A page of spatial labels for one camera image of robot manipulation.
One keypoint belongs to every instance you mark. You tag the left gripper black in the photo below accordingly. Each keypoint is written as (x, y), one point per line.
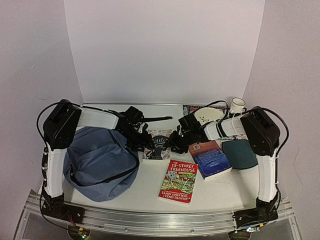
(146, 143)

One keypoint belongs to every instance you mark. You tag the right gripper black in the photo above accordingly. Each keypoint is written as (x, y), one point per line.
(178, 139)

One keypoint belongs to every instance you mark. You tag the Little Women book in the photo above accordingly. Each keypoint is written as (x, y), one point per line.
(161, 152)

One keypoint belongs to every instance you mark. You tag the blue student backpack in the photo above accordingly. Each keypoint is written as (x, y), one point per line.
(100, 163)

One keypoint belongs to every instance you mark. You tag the red treehouse comic book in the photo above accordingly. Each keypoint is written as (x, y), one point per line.
(179, 181)

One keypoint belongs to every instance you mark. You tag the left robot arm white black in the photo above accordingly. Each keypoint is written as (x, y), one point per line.
(58, 132)

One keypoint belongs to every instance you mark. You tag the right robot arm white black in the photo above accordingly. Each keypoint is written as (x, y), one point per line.
(262, 133)

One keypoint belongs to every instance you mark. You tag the cream and blue plate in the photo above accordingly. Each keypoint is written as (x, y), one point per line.
(208, 114)

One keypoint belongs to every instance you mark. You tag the patterned black placemat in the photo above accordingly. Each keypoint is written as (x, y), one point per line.
(230, 126)

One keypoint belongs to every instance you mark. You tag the blue orange back-cover book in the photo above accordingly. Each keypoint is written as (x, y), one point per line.
(210, 158)

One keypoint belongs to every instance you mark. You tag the white enamel mug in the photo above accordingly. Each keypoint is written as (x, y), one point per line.
(237, 105)

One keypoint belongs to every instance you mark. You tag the dark teal square plate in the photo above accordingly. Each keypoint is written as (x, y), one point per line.
(239, 154)

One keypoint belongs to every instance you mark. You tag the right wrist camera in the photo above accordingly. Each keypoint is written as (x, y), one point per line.
(183, 126)

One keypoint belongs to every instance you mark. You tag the aluminium table front rail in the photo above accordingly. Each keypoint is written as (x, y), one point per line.
(149, 224)

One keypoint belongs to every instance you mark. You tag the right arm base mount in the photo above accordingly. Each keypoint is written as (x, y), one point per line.
(262, 213)

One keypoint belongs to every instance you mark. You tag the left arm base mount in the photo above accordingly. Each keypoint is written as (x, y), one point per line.
(55, 207)

